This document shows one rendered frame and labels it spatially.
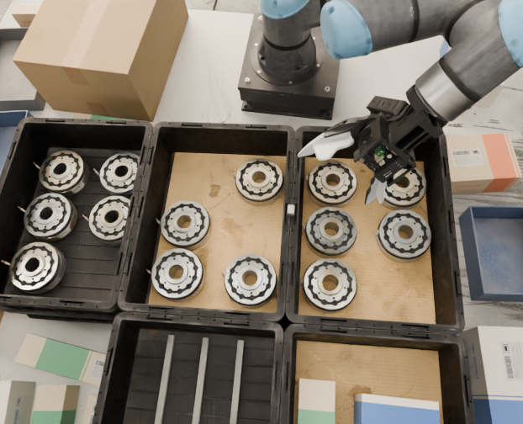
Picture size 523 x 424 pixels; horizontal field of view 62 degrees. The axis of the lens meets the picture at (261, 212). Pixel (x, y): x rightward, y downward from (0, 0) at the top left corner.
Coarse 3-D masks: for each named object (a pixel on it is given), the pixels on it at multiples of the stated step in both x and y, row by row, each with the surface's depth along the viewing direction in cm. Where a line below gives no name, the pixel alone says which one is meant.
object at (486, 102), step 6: (444, 42) 119; (444, 48) 118; (450, 48) 113; (444, 54) 118; (504, 84) 106; (498, 90) 108; (486, 96) 111; (492, 96) 110; (480, 102) 113; (486, 102) 113; (492, 102) 112
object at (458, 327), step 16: (304, 128) 89; (320, 128) 88; (448, 176) 82; (448, 192) 81; (448, 208) 80; (448, 224) 79; (448, 240) 78; (288, 256) 78; (288, 272) 77; (288, 288) 76; (288, 304) 75; (288, 320) 74; (304, 320) 74; (320, 320) 75; (352, 320) 73; (368, 320) 73; (464, 320) 72
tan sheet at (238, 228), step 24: (192, 168) 98; (216, 168) 98; (168, 192) 96; (192, 192) 96; (216, 192) 95; (216, 216) 93; (240, 216) 93; (264, 216) 92; (216, 240) 91; (240, 240) 90; (264, 240) 90; (216, 264) 89; (216, 288) 87
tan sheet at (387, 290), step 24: (312, 168) 96; (360, 168) 95; (360, 192) 93; (360, 216) 91; (360, 240) 89; (360, 264) 87; (384, 264) 87; (408, 264) 86; (360, 288) 85; (384, 288) 85; (408, 288) 84; (432, 288) 84; (312, 312) 84; (360, 312) 83; (384, 312) 83; (408, 312) 83; (432, 312) 82
